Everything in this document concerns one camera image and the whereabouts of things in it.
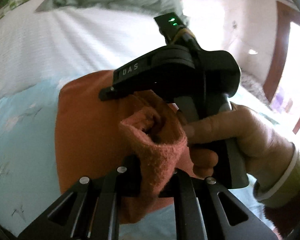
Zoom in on brown wooden door frame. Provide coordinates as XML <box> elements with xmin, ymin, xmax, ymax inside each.
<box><xmin>262</xmin><ymin>0</ymin><xmax>300</xmax><ymax>134</ymax></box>

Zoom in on right hand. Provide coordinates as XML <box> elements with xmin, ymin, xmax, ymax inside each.
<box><xmin>177</xmin><ymin>104</ymin><xmax>295</xmax><ymax>190</ymax></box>

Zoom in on white striped pillow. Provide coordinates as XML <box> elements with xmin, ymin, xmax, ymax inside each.
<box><xmin>0</xmin><ymin>0</ymin><xmax>164</xmax><ymax>99</ymax></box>

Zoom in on white and dark sleeve forearm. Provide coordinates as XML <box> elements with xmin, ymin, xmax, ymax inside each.
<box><xmin>253</xmin><ymin>148</ymin><xmax>300</xmax><ymax>237</ymax></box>

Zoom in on light blue floral bedsheet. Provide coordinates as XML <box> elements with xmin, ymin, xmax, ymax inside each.
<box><xmin>0</xmin><ymin>76</ymin><xmax>271</xmax><ymax>240</ymax></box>

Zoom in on rust orange knit sweater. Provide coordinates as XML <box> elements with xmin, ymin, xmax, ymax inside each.
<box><xmin>55</xmin><ymin>70</ymin><xmax>192</xmax><ymax>224</ymax></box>

